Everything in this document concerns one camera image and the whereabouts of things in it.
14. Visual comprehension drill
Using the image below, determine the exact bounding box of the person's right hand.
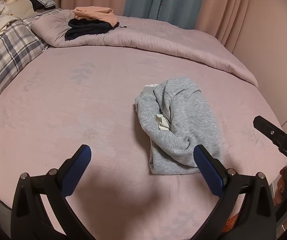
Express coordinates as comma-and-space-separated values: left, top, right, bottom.
274, 166, 287, 205

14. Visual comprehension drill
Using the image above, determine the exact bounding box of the folded navy garment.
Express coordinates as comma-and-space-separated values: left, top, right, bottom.
64, 18, 110, 41

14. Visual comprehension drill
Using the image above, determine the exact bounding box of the plaid pillow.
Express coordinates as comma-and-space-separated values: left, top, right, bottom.
0, 9, 61, 117

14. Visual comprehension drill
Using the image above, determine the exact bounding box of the pink bed sheet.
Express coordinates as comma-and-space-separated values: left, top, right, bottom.
0, 45, 284, 233

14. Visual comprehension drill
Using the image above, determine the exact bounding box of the beige pillow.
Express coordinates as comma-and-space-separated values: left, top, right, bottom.
9, 0, 38, 20

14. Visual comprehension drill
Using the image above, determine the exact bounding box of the orange patterned cloth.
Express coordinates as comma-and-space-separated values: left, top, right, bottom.
221, 214, 241, 233

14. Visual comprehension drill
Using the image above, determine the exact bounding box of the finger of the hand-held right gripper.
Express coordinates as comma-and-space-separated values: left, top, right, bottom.
253, 116, 287, 155

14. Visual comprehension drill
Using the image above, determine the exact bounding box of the pink comforter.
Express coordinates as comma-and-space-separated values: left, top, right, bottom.
31, 11, 259, 88

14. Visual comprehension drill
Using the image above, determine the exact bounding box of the grey printed sweatshirt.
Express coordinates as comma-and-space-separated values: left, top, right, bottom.
134, 77, 225, 175

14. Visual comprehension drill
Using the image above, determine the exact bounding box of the folded peach garment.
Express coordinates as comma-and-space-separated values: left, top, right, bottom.
72, 6, 119, 27

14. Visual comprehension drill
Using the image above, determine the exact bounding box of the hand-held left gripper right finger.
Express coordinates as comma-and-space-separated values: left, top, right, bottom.
193, 144, 276, 240

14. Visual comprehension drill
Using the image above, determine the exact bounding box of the blue curtain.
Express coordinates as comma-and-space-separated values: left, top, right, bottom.
124, 0, 207, 30

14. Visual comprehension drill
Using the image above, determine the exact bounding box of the striped grey cloth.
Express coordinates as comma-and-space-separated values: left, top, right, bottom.
26, 0, 57, 9

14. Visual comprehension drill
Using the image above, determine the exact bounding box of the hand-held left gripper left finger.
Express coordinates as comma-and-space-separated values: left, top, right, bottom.
11, 144, 101, 240

